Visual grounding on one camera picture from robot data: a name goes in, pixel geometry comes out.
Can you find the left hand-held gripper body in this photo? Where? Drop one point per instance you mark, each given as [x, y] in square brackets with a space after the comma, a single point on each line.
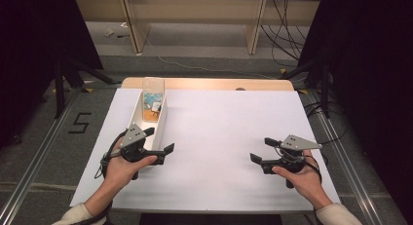
[133, 137]

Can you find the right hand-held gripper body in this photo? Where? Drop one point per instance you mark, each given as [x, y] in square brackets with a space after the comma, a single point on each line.
[295, 142]

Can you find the white plastic box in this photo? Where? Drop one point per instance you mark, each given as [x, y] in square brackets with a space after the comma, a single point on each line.
[160, 127]

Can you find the person's left hand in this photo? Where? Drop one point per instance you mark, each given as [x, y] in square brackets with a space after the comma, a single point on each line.
[118, 173]

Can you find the person's right hand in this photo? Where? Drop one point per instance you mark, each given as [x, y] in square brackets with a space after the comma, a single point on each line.
[307, 182]

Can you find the white table cover sheet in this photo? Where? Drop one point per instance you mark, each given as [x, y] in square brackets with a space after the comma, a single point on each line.
[214, 173]

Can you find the yellow floor tape marker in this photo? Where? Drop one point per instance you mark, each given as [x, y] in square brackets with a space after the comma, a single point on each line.
[303, 91]
[88, 90]

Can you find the black metal stand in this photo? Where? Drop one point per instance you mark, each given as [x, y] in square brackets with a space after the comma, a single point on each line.
[59, 88]
[325, 88]

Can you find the wooden table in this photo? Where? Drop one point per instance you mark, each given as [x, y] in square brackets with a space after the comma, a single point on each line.
[211, 83]

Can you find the small black floor item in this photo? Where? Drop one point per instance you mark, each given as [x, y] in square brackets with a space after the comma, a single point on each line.
[122, 36]

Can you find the black curtain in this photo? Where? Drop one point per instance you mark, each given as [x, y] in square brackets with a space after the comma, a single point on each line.
[29, 56]
[373, 72]

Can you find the beige wooden desk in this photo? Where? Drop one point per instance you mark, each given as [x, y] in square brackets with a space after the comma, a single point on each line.
[195, 10]

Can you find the aluminium floor rail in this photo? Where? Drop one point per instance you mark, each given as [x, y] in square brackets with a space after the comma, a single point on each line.
[35, 160]
[347, 160]

